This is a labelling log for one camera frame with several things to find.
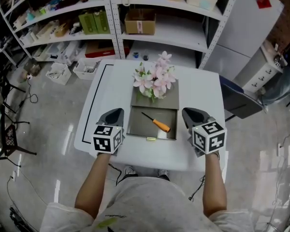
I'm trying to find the black metal stool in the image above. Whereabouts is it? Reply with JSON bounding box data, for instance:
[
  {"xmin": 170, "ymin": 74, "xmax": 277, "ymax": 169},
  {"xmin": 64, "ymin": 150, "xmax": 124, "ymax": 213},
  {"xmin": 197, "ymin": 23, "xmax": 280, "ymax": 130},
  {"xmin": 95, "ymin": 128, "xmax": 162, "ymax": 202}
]
[{"xmin": 0, "ymin": 75, "xmax": 37, "ymax": 165}]

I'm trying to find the red paper ornament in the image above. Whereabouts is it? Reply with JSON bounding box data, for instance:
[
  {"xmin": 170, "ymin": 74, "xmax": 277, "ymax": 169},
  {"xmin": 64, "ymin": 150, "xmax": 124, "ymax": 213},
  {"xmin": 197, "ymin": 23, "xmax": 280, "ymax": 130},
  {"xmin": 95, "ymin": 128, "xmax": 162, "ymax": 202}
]
[{"xmin": 256, "ymin": 0, "xmax": 272, "ymax": 9}]

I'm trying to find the white refrigerator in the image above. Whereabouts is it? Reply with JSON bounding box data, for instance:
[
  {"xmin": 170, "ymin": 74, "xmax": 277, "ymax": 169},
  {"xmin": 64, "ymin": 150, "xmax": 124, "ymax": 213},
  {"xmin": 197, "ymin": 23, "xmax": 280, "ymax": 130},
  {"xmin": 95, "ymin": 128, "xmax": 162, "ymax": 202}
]
[{"xmin": 202, "ymin": 0, "xmax": 285, "ymax": 82}]

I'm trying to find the white metal shelving unit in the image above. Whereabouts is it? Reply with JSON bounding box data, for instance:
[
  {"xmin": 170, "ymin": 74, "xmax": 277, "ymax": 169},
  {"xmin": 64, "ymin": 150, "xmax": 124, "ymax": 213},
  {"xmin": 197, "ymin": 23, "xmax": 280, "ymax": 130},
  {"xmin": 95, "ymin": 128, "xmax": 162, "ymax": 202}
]
[{"xmin": 0, "ymin": 0, "xmax": 240, "ymax": 70}]

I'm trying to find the person's right forearm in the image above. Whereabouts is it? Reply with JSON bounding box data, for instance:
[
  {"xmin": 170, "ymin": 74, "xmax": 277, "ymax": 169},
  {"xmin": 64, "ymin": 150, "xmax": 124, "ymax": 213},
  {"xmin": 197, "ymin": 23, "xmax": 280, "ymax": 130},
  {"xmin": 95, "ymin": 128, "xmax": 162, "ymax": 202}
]
[{"xmin": 201, "ymin": 152, "xmax": 228, "ymax": 225}]

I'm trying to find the person's grey t-shirt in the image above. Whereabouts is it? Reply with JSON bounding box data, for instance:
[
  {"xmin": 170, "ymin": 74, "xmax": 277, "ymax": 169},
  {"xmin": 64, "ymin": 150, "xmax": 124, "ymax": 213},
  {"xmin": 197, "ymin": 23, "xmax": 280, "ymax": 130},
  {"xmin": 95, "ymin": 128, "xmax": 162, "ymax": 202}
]
[{"xmin": 39, "ymin": 176, "xmax": 255, "ymax": 232}]

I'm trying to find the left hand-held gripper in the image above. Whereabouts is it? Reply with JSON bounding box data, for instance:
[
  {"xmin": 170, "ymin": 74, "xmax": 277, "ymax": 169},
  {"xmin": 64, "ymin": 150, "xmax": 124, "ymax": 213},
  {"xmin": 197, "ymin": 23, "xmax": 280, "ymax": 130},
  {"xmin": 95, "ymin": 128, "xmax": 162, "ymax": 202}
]
[{"xmin": 92, "ymin": 107, "xmax": 126, "ymax": 157}]

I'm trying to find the black floor cable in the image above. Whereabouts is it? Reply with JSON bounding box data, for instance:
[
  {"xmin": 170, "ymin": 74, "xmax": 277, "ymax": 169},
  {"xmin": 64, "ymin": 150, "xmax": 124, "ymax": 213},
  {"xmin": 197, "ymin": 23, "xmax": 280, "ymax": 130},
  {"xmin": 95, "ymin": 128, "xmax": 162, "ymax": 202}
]
[{"xmin": 18, "ymin": 75, "xmax": 39, "ymax": 111}]

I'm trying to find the grey drawer container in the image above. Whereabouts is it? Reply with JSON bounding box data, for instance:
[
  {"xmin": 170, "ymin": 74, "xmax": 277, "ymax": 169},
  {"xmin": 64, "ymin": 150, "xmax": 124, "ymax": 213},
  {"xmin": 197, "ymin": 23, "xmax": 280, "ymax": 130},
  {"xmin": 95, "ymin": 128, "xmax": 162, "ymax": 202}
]
[{"xmin": 126, "ymin": 78, "xmax": 180, "ymax": 144}]

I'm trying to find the red flat box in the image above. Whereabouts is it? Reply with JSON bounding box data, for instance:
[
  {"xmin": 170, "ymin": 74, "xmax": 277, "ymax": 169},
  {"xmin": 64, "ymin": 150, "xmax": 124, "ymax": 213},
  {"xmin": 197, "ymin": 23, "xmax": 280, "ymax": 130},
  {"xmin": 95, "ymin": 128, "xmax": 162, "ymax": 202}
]
[{"xmin": 85, "ymin": 41, "xmax": 130, "ymax": 58}]

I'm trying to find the white drawer cabinet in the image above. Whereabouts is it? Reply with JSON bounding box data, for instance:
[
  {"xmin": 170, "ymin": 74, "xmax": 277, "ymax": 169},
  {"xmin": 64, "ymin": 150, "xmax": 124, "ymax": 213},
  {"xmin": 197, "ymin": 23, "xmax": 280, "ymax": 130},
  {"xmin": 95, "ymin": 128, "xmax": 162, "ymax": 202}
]
[{"xmin": 233, "ymin": 44, "xmax": 285, "ymax": 93}]

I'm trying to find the clear plastic bag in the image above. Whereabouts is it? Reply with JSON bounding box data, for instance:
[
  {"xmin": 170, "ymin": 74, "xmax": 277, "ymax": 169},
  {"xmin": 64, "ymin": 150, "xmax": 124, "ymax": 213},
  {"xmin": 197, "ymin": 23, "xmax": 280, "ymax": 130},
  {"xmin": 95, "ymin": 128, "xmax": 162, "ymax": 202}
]
[{"xmin": 260, "ymin": 66, "xmax": 290, "ymax": 109}]

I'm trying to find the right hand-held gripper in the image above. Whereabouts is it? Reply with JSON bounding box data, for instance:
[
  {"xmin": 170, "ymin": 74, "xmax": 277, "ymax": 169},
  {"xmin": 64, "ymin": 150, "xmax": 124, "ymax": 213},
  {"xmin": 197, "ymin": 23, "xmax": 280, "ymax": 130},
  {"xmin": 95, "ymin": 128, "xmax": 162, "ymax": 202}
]
[{"xmin": 182, "ymin": 107, "xmax": 228, "ymax": 158}]

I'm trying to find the grey office chair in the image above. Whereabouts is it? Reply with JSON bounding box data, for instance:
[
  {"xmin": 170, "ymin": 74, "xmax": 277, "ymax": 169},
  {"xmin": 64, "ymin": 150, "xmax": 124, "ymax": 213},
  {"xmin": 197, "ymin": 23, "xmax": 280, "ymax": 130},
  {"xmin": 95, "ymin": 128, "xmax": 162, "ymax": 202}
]
[{"xmin": 219, "ymin": 75, "xmax": 264, "ymax": 122}]

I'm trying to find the person's left shoe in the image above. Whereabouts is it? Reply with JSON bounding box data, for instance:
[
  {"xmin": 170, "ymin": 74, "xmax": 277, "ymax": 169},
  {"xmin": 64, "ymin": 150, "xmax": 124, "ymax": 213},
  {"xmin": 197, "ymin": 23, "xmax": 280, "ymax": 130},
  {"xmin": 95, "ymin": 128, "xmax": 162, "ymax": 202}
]
[{"xmin": 123, "ymin": 165, "xmax": 136, "ymax": 177}]

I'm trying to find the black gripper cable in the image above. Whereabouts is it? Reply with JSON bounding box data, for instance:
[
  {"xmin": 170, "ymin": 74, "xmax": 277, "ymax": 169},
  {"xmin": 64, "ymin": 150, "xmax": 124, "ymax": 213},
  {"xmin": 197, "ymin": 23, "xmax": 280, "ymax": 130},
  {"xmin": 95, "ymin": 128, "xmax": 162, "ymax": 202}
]
[
  {"xmin": 188, "ymin": 174, "xmax": 206, "ymax": 201},
  {"xmin": 108, "ymin": 162, "xmax": 123, "ymax": 186}
]

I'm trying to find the orange handle screwdriver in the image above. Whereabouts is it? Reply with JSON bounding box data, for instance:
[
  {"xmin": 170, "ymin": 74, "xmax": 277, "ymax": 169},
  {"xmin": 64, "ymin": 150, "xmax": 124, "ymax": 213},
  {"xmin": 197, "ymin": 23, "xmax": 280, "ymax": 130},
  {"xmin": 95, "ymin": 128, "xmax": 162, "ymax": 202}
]
[{"xmin": 141, "ymin": 112, "xmax": 172, "ymax": 133}]

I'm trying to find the pink artificial flower bouquet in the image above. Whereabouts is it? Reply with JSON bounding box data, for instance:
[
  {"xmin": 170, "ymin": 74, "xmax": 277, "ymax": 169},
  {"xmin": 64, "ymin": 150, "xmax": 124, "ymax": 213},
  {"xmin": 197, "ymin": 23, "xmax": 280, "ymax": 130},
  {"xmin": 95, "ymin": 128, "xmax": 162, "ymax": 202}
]
[{"xmin": 132, "ymin": 51, "xmax": 177, "ymax": 104}]

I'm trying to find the white plastic bin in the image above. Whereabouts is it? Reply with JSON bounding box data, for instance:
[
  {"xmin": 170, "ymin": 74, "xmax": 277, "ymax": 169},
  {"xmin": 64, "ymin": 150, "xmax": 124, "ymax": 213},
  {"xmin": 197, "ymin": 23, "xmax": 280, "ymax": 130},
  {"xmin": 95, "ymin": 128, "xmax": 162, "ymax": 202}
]
[
  {"xmin": 72, "ymin": 58, "xmax": 101, "ymax": 80},
  {"xmin": 45, "ymin": 62, "xmax": 72, "ymax": 86}
]

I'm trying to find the person's left forearm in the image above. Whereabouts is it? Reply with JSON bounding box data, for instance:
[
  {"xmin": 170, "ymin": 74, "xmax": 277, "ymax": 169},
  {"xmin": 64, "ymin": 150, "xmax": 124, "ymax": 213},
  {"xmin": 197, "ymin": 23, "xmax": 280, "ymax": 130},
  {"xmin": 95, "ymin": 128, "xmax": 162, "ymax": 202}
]
[{"xmin": 74, "ymin": 152, "xmax": 112, "ymax": 220}]

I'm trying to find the brown cardboard box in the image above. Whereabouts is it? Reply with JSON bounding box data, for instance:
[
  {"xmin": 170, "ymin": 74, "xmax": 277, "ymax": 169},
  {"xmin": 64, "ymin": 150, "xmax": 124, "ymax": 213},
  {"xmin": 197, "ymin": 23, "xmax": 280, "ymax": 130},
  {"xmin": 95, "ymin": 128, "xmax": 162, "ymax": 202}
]
[{"xmin": 124, "ymin": 8, "xmax": 157, "ymax": 36}]

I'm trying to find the green carton box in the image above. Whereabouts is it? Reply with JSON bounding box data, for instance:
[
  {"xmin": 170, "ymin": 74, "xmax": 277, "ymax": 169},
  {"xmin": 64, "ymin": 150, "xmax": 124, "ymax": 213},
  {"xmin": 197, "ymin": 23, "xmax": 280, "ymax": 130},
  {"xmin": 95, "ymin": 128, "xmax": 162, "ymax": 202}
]
[
  {"xmin": 93, "ymin": 10, "xmax": 111, "ymax": 34},
  {"xmin": 78, "ymin": 13, "xmax": 98, "ymax": 35}
]

